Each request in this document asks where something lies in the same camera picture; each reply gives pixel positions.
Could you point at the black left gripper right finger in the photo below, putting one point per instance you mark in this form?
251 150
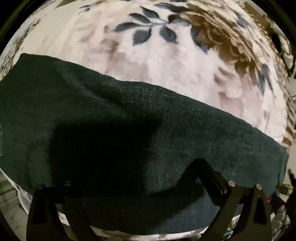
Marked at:
254 222

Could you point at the dark green pants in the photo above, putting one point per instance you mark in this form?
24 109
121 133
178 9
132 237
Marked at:
130 150

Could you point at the white and black hanging garment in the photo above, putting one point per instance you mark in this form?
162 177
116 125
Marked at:
284 48

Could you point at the floral white bed blanket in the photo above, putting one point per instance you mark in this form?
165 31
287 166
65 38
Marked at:
213 52

